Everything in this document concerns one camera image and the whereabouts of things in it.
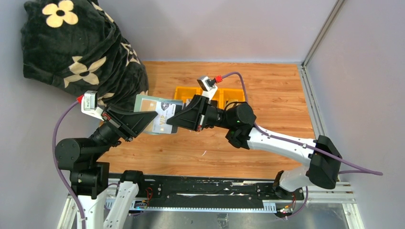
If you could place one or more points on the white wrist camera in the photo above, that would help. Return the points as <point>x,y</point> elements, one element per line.
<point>89,105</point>
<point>208,85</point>

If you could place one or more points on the aluminium frame rail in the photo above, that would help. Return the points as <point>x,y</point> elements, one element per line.
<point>313,108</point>

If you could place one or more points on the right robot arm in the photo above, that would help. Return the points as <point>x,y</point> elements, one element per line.
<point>320,159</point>

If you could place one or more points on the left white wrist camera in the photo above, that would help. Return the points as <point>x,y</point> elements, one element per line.
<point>89,105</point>

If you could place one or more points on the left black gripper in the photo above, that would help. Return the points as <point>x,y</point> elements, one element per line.
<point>117,124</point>

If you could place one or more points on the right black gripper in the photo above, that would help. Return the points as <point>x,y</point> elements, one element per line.
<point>202,113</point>

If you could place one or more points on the yellow three-compartment bin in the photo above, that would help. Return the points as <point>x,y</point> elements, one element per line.
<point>222,97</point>

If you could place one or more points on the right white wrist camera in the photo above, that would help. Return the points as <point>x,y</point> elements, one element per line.
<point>208,85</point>

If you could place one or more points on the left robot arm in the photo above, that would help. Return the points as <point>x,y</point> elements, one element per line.
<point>89,177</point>

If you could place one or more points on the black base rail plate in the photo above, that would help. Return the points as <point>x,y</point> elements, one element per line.
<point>212,192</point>

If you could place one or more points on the white VIP card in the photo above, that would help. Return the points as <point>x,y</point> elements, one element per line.
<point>165,110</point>

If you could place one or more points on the black floral plush blanket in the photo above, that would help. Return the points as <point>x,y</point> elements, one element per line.
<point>75,46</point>

